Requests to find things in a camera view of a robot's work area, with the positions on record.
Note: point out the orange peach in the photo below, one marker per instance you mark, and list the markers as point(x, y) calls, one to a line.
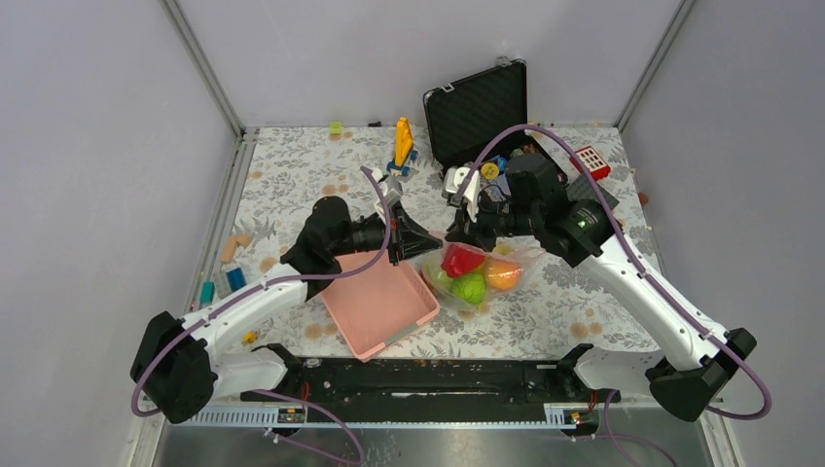
point(502, 275)

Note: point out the green pepper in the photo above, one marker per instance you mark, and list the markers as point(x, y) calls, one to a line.
point(470, 288)

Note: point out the clear zip top bag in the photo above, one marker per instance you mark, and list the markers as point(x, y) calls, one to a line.
point(527, 256)

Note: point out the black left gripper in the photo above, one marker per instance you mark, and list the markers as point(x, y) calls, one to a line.
point(408, 237)

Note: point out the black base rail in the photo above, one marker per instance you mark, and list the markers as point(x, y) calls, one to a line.
point(435, 390)

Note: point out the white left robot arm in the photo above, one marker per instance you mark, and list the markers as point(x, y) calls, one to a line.
point(182, 364)

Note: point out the tan wooden block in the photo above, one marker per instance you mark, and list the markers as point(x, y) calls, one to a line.
point(233, 243)

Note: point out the grey small block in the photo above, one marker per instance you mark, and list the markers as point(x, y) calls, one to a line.
point(222, 285)

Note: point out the yellow toy block vehicle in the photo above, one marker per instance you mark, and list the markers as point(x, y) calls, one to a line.
point(404, 152)

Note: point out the green cabbage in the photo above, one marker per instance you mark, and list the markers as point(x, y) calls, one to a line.
point(437, 277)

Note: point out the black poker chip case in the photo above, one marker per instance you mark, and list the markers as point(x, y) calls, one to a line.
point(465, 115)

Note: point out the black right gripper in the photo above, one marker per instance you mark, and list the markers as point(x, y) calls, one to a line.
point(474, 233)

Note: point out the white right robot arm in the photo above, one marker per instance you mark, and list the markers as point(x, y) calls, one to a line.
point(696, 357)

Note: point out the pink plastic basket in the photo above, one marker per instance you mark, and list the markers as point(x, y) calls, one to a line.
point(379, 306)

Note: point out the grey studded building plate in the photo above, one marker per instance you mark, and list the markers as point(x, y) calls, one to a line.
point(581, 190)

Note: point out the red toy block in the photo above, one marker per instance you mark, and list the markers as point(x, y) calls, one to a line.
point(589, 160)

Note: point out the red bell pepper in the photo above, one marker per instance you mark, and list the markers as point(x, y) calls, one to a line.
point(460, 259)

